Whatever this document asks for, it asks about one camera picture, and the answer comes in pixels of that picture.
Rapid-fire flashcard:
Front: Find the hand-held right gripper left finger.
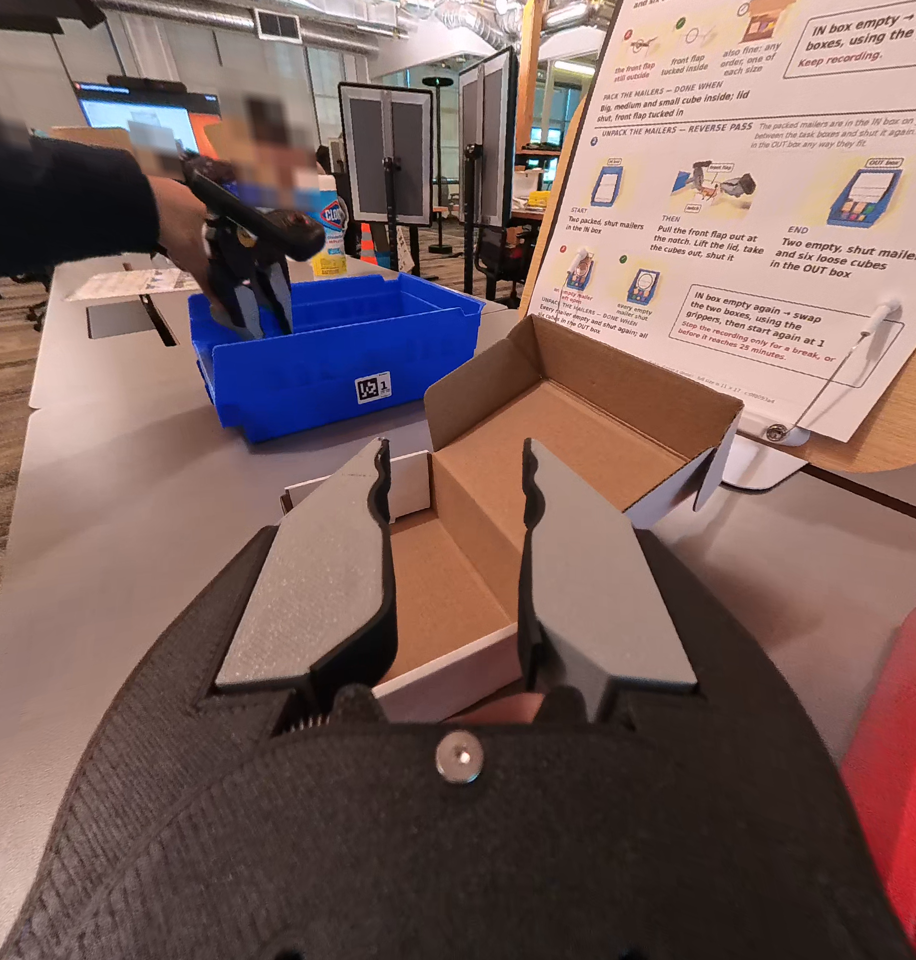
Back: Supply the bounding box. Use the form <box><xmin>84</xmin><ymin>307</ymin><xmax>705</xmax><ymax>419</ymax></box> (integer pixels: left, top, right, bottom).
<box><xmin>214</xmin><ymin>437</ymin><xmax>399</xmax><ymax>710</ymax></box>

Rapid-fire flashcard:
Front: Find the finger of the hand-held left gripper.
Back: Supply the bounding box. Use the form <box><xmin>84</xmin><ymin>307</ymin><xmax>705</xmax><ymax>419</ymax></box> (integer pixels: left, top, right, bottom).
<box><xmin>261</xmin><ymin>258</ymin><xmax>295</xmax><ymax>339</ymax></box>
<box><xmin>212</xmin><ymin>281</ymin><xmax>270</xmax><ymax>343</ymax></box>

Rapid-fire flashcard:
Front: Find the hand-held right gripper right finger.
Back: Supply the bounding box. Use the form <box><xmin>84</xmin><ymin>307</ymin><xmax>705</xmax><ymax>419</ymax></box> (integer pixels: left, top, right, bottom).
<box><xmin>516</xmin><ymin>438</ymin><xmax>700</xmax><ymax>723</ymax></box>

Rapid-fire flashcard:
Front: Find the blue plastic bin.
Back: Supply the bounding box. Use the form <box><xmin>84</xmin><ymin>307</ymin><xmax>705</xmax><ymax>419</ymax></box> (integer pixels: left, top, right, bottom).
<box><xmin>188</xmin><ymin>271</ymin><xmax>487</xmax><ymax>445</ymax></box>

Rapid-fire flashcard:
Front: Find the white cardboard mailer box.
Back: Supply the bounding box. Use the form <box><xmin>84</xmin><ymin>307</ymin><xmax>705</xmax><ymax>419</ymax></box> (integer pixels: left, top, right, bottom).
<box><xmin>280</xmin><ymin>315</ymin><xmax>745</xmax><ymax>725</ymax></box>

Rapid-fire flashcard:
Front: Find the person's left hand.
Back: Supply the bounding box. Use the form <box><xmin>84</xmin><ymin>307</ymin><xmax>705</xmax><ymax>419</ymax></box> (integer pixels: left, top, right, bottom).
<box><xmin>149</xmin><ymin>174</ymin><xmax>213</xmax><ymax>300</ymax></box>

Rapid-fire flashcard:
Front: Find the white wipes canister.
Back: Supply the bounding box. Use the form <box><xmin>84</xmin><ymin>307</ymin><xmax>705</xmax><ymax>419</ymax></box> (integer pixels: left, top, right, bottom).
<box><xmin>308</xmin><ymin>176</ymin><xmax>348</xmax><ymax>279</ymax></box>

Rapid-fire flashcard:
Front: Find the printed desk sheet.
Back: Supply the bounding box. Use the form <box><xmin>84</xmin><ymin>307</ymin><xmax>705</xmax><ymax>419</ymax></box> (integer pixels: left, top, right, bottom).
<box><xmin>64</xmin><ymin>268</ymin><xmax>204</xmax><ymax>303</ymax></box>

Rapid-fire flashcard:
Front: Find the framed monitor on stand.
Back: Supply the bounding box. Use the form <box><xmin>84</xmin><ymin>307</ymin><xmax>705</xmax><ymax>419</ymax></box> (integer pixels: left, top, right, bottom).
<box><xmin>338</xmin><ymin>81</ymin><xmax>435</xmax><ymax>228</ymax></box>
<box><xmin>458</xmin><ymin>46</ymin><xmax>520</xmax><ymax>230</ymax></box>

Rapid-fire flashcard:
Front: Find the lit computer screen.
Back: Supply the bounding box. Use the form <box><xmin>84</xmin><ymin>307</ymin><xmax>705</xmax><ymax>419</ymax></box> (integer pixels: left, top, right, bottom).
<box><xmin>75</xmin><ymin>81</ymin><xmax>202</xmax><ymax>155</ymax></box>

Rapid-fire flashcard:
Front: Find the black floor lamp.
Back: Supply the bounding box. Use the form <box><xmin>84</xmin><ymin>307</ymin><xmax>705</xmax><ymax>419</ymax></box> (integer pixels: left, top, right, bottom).
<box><xmin>422</xmin><ymin>75</ymin><xmax>456</xmax><ymax>254</ymax></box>

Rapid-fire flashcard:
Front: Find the red plastic bin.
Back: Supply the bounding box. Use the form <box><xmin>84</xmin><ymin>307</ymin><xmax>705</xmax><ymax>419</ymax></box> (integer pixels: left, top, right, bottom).
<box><xmin>840</xmin><ymin>585</ymin><xmax>916</xmax><ymax>946</ymax></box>

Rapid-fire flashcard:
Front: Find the printed instruction sheet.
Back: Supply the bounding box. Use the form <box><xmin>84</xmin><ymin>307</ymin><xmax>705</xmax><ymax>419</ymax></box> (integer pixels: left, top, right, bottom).
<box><xmin>536</xmin><ymin>0</ymin><xmax>916</xmax><ymax>444</ymax></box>

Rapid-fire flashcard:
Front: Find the instruction sheet on stand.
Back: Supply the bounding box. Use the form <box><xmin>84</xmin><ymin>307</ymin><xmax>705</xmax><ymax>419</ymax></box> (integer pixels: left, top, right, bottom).
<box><xmin>518</xmin><ymin>0</ymin><xmax>916</xmax><ymax>474</ymax></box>

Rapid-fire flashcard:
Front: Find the metal wire sheet clip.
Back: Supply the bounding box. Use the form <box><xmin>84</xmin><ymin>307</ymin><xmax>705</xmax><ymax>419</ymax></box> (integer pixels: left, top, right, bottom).
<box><xmin>764</xmin><ymin>298</ymin><xmax>903</xmax><ymax>445</ymax></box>

